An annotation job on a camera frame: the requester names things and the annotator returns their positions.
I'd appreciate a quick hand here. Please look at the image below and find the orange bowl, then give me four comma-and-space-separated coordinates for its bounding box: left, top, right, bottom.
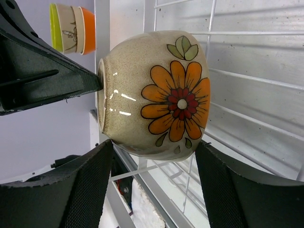
80, 7, 96, 55

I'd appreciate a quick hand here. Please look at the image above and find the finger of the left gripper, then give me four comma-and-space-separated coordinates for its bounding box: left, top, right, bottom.
0, 29, 103, 116

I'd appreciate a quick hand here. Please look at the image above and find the beige flower pattern bowl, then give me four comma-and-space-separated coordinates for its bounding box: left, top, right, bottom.
97, 30, 210, 162

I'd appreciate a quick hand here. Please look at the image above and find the white wire dish rack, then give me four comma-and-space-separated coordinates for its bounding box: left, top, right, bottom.
94, 0, 304, 228

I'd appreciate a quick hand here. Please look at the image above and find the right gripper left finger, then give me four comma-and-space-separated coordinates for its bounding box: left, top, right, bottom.
0, 140, 114, 228

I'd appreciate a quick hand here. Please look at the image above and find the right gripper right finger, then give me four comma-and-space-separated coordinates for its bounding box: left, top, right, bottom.
195, 141, 304, 228

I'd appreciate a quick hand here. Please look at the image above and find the beige leaf pattern bowl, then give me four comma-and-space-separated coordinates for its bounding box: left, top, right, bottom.
56, 3, 77, 54

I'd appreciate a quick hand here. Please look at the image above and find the cream speckled bowl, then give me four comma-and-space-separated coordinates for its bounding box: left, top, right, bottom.
72, 6, 85, 55

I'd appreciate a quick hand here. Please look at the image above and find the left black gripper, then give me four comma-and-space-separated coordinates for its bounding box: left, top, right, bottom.
0, 0, 39, 40

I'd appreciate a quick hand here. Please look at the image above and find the lime green bowl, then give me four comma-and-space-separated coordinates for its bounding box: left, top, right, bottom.
49, 3, 63, 52

